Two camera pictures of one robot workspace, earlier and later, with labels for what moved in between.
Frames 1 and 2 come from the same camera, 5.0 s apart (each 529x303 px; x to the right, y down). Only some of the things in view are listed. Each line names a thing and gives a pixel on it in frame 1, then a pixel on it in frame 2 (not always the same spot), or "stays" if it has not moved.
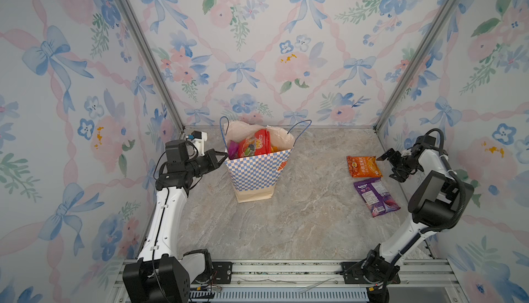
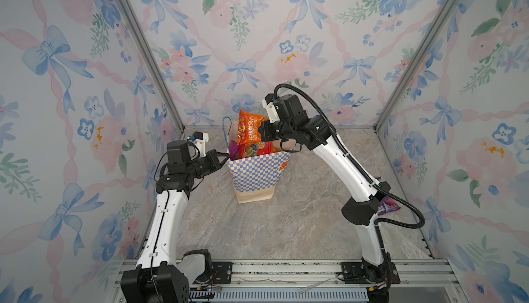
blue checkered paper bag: [255, 176] stays
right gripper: [401, 176] → [265, 128]
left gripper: [213, 163] stays
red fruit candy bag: [258, 144] stays
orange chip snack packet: [364, 166] → [249, 128]
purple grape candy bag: [233, 149] stays
